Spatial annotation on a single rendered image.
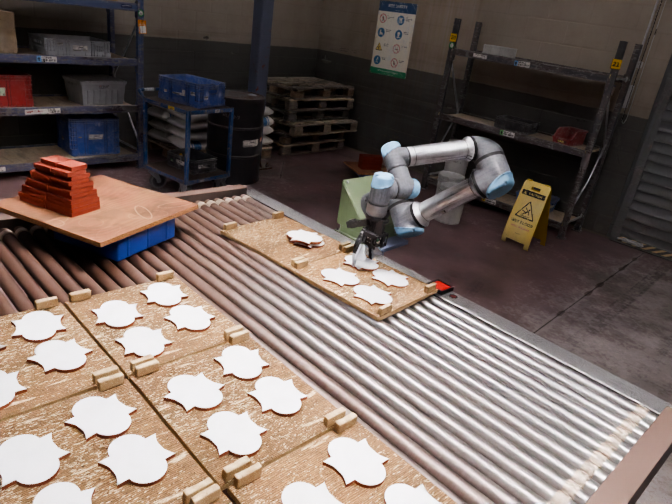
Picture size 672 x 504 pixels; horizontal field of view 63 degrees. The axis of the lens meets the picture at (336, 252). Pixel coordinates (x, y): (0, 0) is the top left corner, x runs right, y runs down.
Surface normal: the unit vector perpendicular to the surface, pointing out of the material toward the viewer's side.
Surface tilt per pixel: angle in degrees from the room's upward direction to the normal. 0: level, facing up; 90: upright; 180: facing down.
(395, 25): 90
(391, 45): 90
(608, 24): 90
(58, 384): 0
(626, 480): 0
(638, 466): 0
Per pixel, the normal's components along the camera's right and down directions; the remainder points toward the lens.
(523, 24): -0.68, 0.21
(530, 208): -0.67, -0.07
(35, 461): 0.14, -0.91
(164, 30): 0.72, 0.36
